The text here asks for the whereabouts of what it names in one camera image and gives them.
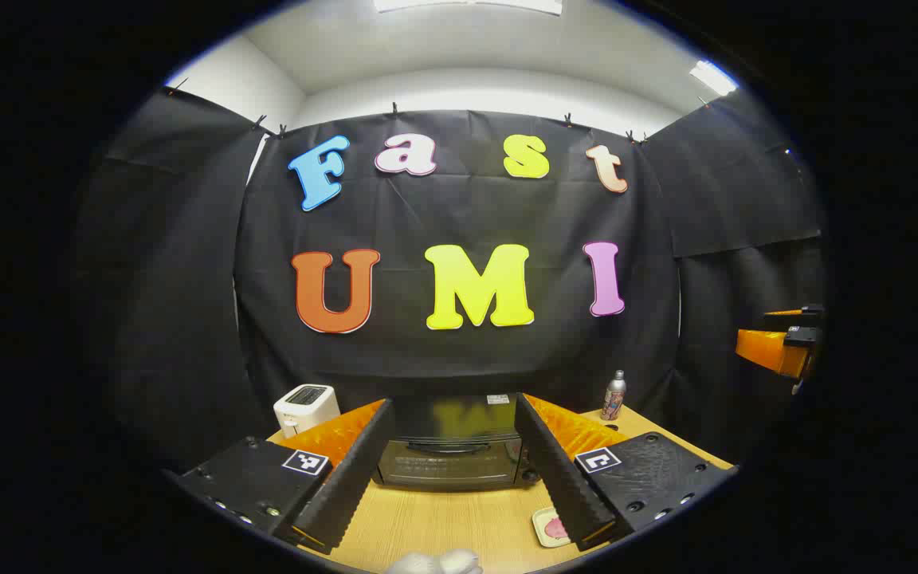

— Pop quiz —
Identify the ceiling light panel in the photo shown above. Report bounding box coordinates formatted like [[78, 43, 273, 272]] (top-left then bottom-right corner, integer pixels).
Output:
[[373, 0, 563, 17], [688, 60, 740, 98]]

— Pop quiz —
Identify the white fluffy object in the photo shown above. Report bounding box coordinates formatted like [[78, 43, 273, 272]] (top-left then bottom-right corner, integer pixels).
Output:
[[383, 548, 484, 574]]

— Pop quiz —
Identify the silver spray bottle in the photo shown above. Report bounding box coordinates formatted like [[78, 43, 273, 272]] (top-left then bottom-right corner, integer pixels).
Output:
[[601, 370, 628, 422]]

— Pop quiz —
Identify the white toaster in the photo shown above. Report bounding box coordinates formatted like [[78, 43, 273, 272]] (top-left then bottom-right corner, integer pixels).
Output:
[[273, 384, 341, 438]]

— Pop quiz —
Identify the cream square plate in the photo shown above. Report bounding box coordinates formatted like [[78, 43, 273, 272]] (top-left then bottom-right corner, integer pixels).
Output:
[[532, 507, 573, 548]]

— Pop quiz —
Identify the black electric oven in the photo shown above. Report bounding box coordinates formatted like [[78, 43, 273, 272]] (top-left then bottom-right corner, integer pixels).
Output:
[[374, 393, 543, 491]]

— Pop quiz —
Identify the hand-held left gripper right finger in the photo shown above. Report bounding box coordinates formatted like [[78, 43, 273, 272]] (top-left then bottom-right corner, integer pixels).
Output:
[[513, 392, 739, 552]]

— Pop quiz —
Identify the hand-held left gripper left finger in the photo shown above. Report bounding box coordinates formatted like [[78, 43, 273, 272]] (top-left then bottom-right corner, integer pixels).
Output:
[[176, 399, 394, 556]]

